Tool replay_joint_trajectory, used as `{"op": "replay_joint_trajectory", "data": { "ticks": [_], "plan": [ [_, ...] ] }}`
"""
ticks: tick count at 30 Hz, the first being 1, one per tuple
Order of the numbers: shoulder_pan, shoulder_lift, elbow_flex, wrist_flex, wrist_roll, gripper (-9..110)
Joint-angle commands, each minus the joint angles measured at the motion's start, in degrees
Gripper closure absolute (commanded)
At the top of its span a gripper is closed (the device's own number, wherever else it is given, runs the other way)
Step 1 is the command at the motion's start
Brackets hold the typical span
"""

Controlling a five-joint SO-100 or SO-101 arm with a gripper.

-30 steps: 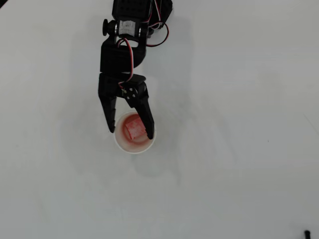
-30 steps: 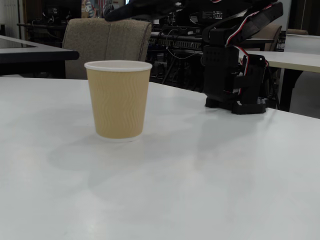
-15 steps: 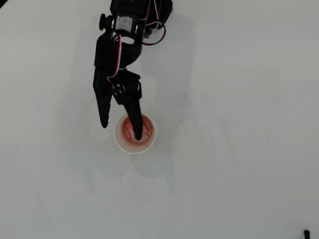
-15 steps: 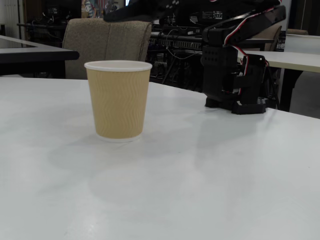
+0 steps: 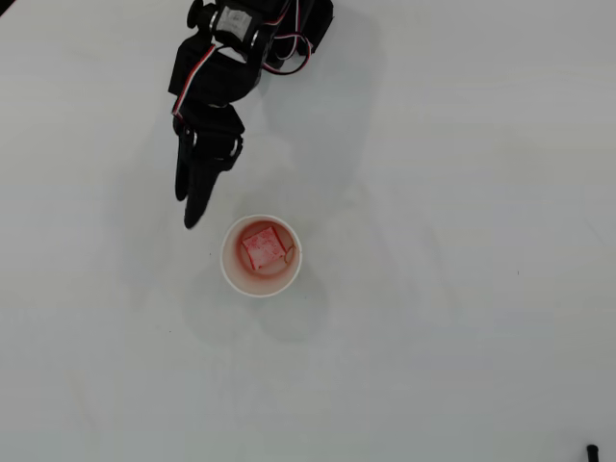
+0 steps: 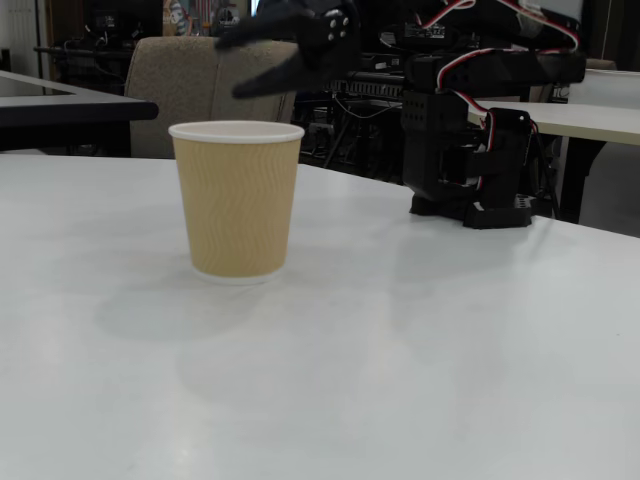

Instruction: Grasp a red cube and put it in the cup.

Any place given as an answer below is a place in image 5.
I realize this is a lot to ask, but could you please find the red sugared cube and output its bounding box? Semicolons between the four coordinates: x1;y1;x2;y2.
240;225;287;270

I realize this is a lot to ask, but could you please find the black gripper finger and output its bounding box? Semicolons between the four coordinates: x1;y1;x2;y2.
173;128;192;202
184;163;227;229

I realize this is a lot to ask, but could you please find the red white black servo cable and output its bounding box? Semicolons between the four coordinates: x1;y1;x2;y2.
266;0;315;77
171;43;218;117

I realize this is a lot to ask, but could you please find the tan ribbed paper cup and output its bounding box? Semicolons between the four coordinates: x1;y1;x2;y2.
220;214;303;298

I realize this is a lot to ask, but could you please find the black robot arm with base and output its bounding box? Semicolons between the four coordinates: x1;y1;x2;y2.
167;0;336;116

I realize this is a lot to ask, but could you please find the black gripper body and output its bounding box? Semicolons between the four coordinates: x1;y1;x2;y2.
171;103;245;173

